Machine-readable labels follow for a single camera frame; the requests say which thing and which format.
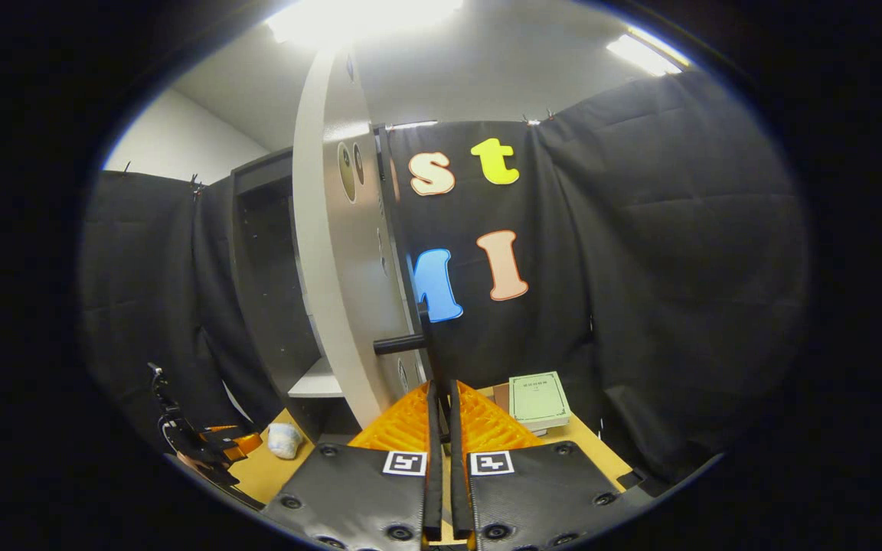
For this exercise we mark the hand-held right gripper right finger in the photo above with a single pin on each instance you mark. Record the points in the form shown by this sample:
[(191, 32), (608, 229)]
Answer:
[(458, 474)]

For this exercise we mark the ceiling light panel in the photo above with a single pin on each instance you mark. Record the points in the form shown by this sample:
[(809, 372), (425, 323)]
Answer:
[(364, 19), (644, 52)]

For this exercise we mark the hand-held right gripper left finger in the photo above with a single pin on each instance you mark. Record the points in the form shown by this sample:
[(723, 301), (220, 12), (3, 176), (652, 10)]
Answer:
[(433, 474)]

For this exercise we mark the cream cabinet door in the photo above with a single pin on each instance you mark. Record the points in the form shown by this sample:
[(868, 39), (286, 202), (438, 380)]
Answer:
[(334, 268)]

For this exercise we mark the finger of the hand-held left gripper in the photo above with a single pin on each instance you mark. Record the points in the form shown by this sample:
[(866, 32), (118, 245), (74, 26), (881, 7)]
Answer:
[(242, 442)]

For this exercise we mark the white cabinet shelf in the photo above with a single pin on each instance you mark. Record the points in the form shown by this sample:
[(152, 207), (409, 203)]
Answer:
[(318, 380)]

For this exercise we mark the white plush toy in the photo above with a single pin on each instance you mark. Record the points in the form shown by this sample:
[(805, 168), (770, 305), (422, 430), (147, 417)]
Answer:
[(285, 441)]

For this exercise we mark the black backdrop cloth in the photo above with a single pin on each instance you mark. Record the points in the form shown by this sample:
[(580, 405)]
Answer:
[(640, 268)]

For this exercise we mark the dark grey cabinet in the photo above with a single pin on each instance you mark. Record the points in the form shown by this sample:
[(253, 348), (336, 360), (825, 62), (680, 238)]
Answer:
[(272, 268)]

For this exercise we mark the pale green book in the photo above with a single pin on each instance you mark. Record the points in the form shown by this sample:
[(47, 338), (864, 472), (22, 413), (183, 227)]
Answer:
[(537, 399)]

